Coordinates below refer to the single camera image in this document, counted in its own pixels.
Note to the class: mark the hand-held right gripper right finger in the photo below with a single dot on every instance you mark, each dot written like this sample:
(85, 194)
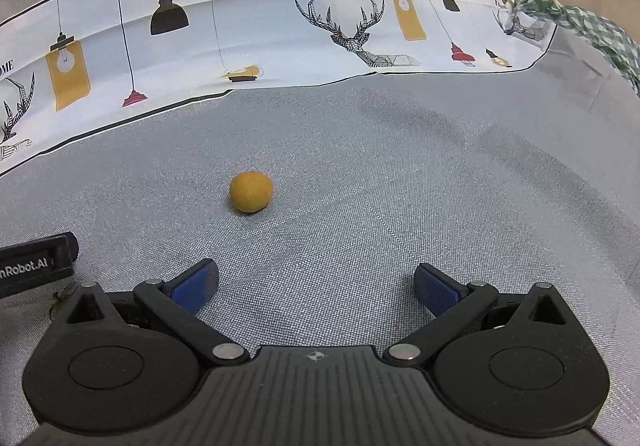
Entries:
(437, 288)

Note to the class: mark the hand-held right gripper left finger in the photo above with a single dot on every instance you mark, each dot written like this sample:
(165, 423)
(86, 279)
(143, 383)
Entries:
(195, 285)

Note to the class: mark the golden yellow round fruit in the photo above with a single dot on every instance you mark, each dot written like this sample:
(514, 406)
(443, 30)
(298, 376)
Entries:
(251, 191)

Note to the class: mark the green tomato calyx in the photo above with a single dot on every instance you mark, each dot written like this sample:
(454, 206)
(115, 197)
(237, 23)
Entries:
(60, 300)

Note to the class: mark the grey cloth with deer print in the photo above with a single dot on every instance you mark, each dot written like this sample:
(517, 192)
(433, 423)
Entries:
(280, 41)

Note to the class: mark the green checked cloth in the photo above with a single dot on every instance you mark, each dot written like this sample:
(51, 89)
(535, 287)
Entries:
(585, 24)

